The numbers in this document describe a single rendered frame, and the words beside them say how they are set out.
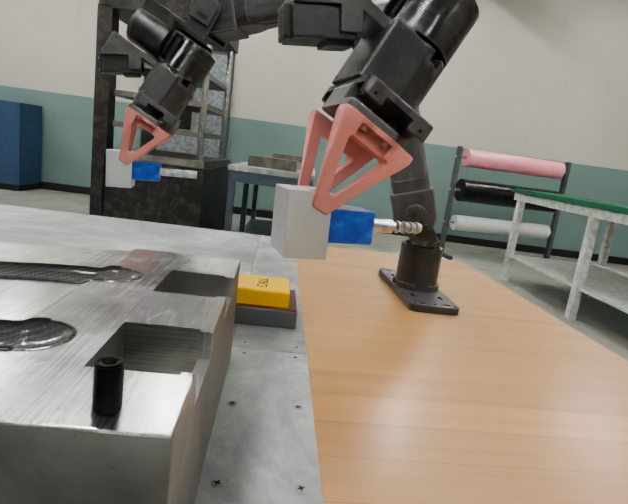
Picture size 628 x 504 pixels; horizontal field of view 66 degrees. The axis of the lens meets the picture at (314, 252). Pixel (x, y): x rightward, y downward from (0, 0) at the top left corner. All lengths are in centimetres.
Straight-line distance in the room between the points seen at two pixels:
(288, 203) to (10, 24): 771
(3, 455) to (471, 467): 27
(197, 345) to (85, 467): 10
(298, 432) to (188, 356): 12
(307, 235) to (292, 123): 644
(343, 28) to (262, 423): 29
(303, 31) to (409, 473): 31
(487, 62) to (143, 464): 716
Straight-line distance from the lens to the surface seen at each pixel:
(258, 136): 684
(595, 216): 405
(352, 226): 40
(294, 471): 32
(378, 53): 39
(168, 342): 27
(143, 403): 20
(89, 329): 26
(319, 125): 43
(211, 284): 37
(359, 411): 40
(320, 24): 40
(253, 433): 35
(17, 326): 28
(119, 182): 79
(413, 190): 71
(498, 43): 734
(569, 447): 44
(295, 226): 38
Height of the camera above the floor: 99
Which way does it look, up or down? 12 degrees down
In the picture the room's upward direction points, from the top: 8 degrees clockwise
